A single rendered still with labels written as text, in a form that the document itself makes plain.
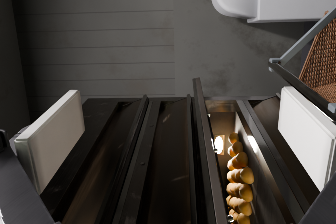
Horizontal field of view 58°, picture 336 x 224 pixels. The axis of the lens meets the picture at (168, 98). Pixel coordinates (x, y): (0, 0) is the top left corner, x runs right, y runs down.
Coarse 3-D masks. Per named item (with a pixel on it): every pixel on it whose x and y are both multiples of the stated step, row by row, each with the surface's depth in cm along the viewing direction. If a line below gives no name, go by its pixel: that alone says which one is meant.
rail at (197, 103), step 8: (192, 80) 175; (200, 120) 119; (200, 128) 112; (200, 136) 106; (200, 144) 101; (200, 152) 96; (208, 176) 83; (208, 184) 80; (208, 192) 76; (208, 200) 74; (208, 208) 71; (208, 216) 69
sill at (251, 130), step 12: (240, 108) 168; (240, 120) 167; (252, 120) 153; (252, 132) 140; (252, 144) 138; (264, 144) 129; (264, 156) 119; (264, 168) 118; (276, 168) 111; (276, 180) 104; (276, 192) 102; (288, 192) 98; (288, 204) 92; (288, 216) 91; (300, 216) 87
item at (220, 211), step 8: (200, 88) 157; (200, 96) 145; (200, 104) 135; (200, 112) 127; (208, 128) 111; (208, 136) 105; (208, 144) 100; (208, 152) 95; (208, 160) 90; (208, 168) 87; (216, 168) 86; (216, 176) 82; (216, 184) 79; (216, 192) 76; (216, 200) 73; (216, 208) 70; (224, 208) 70; (216, 216) 68; (224, 216) 67
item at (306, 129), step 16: (288, 96) 18; (288, 112) 18; (304, 112) 15; (320, 112) 15; (288, 128) 18; (304, 128) 15; (320, 128) 14; (304, 144) 15; (320, 144) 14; (304, 160) 15; (320, 160) 14; (320, 176) 14
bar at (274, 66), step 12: (324, 24) 105; (312, 36) 106; (300, 48) 108; (276, 60) 109; (288, 60) 109; (276, 72) 103; (288, 72) 94; (300, 84) 83; (312, 96) 75; (324, 108) 68
